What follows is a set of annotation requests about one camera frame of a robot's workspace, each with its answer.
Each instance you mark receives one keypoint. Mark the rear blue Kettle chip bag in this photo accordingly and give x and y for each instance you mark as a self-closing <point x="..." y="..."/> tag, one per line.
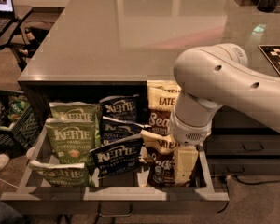
<point x="120" y="107"/>

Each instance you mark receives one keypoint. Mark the brown late july bag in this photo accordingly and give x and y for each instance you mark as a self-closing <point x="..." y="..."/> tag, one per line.
<point x="161" y="150"/>
<point x="165" y="85"/>
<point x="160" y="106"/>

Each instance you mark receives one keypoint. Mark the open grey top drawer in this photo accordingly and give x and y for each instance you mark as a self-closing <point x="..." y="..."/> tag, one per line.
<point x="35" y="196"/>

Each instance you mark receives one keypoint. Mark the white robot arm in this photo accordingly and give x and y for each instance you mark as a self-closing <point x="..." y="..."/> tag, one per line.
<point x="211" y="77"/>

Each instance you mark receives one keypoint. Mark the front green Kettle chip bag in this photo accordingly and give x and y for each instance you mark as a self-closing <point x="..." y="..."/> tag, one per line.
<point x="63" y="175"/>

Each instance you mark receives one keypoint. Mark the black plastic crate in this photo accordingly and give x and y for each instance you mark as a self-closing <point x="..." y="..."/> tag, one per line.
<point x="20" y="134"/>

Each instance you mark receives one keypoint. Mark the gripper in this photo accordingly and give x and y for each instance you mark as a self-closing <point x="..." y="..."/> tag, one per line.
<point x="187" y="131"/>

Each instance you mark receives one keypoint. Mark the dark cabinet with drawers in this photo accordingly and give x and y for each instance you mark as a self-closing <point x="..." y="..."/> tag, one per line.
<point x="239" y="145"/>

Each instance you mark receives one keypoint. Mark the blue kettle chip bag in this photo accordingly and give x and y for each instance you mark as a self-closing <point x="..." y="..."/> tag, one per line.
<point x="114" y="129"/>
<point x="120" y="107"/>
<point x="118" y="157"/>

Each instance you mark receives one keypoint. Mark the metal drawer handle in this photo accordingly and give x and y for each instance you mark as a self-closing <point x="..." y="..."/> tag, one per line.
<point x="115" y="210"/>

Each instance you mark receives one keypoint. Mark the black checkered marker board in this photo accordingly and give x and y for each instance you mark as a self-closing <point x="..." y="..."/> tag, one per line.
<point x="272" y="54"/>

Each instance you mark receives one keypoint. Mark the middle green Kettle chip bag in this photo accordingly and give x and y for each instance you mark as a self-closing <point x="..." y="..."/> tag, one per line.
<point x="72" y="139"/>

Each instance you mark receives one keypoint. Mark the green kettle chip bag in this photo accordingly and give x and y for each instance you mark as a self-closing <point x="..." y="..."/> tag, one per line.
<point x="72" y="139"/>
<point x="79" y="110"/>
<point x="63" y="175"/>

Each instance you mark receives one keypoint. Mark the middle blue Kettle chip bag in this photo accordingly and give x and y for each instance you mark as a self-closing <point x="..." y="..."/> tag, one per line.
<point x="114" y="129"/>

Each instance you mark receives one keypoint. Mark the rear green Kettle chip bag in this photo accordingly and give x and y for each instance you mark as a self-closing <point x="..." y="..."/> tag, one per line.
<point x="79" y="110"/>

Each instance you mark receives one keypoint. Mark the green bag in crate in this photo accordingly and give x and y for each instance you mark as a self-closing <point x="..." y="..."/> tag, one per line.
<point x="17" y="105"/>

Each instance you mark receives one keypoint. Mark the front blue Kettle chip bag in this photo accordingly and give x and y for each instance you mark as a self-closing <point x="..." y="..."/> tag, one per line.
<point x="118" y="157"/>

